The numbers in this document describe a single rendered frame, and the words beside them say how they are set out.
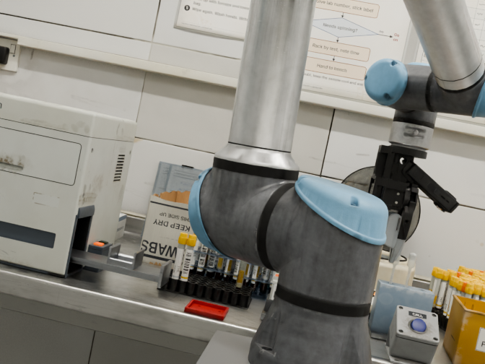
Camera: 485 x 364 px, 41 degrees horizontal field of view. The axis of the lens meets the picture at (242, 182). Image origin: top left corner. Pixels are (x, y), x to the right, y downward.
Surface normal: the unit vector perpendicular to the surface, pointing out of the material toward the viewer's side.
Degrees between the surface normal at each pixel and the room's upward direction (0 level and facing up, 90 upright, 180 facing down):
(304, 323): 72
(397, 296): 90
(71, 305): 90
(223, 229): 108
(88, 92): 90
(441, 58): 152
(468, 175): 90
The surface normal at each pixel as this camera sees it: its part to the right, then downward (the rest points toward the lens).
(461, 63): 0.21, 0.72
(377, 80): -0.62, -0.09
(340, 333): 0.35, -0.20
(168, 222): -0.07, 0.06
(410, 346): -0.20, 0.51
